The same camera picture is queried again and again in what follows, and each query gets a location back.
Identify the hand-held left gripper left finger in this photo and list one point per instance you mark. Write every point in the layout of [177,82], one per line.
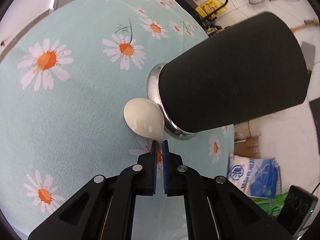
[154,166]

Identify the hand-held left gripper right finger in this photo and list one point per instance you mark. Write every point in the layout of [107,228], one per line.
[165,167]

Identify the white ceramic spoon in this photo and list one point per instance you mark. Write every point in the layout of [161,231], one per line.
[142,116]

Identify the black utensil holder cup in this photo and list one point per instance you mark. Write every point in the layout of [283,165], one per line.
[232,75]

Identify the green plastic bag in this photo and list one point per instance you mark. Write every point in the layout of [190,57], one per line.
[272,203]

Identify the blue and white bag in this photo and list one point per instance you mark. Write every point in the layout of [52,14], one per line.
[262,177]

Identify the daisy print tablecloth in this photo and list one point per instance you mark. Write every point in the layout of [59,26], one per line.
[75,105]

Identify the yellow bottle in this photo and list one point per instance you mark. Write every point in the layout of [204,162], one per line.
[211,5]

